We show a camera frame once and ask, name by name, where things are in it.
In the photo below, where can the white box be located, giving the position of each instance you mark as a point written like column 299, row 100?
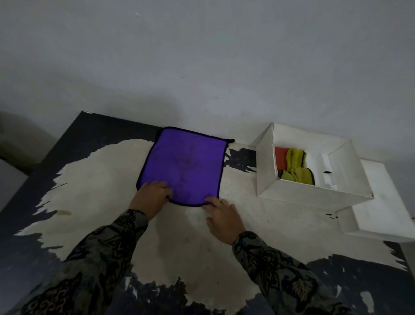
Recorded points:
column 301, row 196

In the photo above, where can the person's right hand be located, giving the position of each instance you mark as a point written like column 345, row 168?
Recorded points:
column 225, row 222

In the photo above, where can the person's left forearm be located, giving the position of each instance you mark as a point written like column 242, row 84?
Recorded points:
column 84, row 266

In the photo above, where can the person's right forearm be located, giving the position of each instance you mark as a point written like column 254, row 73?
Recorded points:
column 282, row 279

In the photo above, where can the purple grey cloth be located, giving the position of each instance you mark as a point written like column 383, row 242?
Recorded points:
column 184, row 165

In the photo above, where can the person's left hand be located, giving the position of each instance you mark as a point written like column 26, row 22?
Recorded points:
column 150, row 199

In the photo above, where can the red cloth with blue trim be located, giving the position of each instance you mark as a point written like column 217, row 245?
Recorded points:
column 280, row 159

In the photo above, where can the white box lid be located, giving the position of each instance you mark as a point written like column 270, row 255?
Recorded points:
column 382, row 211

